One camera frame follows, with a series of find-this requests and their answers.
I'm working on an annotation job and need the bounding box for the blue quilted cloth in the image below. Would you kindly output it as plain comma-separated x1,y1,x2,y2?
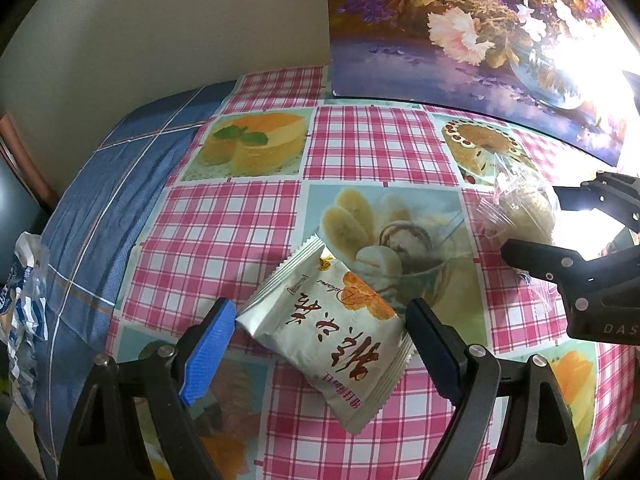
32,81,234,479

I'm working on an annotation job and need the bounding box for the white silver snack sachet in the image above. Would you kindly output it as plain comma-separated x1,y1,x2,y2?
236,235,416,434

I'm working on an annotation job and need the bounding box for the flower painting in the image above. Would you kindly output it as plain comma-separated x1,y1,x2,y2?
328,0,639,165

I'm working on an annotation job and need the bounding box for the checkered fruit tablecloth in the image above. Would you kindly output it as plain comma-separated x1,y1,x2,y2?
107,67,636,479

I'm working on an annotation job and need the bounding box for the crumpled blue white wrapper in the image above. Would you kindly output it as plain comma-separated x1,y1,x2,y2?
1,232,49,413

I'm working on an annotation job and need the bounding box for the clear white pastry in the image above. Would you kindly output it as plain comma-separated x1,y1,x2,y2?
474,159,566,302

